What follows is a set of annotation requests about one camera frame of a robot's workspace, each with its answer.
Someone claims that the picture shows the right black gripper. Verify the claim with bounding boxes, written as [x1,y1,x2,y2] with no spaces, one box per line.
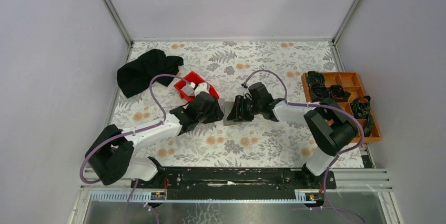
[226,95,262,123]

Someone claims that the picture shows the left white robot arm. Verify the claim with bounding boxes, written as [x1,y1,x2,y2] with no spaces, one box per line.
[80,92,224,188]

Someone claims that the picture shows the grey card holder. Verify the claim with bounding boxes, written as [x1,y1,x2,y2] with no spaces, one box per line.
[222,101,239,126]

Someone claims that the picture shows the floral table mat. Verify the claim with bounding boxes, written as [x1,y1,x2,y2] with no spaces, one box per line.
[99,40,365,168]

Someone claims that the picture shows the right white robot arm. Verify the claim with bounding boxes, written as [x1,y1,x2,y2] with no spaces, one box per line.
[226,83,359,188]

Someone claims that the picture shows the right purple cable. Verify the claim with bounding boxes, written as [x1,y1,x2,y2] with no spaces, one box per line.
[241,69,366,224]

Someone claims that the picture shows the black cloth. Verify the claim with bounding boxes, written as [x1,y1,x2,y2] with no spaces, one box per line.
[116,49,184,98]

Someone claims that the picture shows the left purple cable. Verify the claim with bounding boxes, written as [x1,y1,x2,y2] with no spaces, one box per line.
[79,74,196,224]

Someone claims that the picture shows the rolled dark tie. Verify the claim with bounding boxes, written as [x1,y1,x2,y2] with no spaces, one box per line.
[309,83,331,102]
[307,71,326,87]
[329,85,351,103]

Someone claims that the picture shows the wooden compartment tray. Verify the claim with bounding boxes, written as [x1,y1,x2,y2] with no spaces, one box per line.
[301,72,382,143]

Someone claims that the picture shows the red plastic bin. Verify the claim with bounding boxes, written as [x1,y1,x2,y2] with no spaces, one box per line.
[174,71,220,102]

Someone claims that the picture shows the unrolled dark tie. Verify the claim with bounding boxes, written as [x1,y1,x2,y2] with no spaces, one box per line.
[350,95,374,137]

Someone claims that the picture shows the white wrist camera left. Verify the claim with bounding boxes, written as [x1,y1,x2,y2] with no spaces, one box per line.
[195,82,210,97]

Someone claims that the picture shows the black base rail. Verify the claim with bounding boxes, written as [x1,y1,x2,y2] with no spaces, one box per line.
[131,167,337,200]

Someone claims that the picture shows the cards in red bin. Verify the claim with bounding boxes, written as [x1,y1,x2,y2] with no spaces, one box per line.
[181,83,196,97]

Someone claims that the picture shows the purple cable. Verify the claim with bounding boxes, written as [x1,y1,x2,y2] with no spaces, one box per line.
[241,69,366,224]
[79,74,196,224]

